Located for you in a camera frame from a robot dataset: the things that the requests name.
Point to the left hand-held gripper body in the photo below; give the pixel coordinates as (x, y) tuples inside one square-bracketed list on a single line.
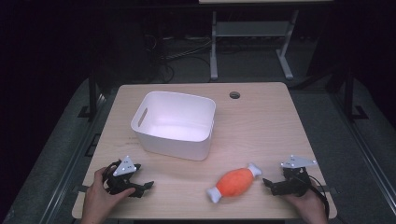
[(124, 168)]

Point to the orange plush meat toy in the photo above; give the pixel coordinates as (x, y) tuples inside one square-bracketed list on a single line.
[(235, 183)]

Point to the black metal stand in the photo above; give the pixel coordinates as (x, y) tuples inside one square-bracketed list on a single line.
[(349, 96), (92, 93)]

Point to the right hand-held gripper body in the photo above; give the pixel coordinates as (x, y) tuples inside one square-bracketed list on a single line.
[(295, 183)]

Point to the white plastic storage bin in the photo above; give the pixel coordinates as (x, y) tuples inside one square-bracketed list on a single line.
[(174, 141)]

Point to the person's right hand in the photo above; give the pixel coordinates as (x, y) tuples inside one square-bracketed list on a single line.
[(311, 205)]

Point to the person's left hand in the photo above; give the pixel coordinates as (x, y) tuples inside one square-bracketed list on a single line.
[(98, 199)]

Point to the grey metal table frame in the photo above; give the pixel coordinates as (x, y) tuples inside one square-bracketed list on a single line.
[(249, 28)]

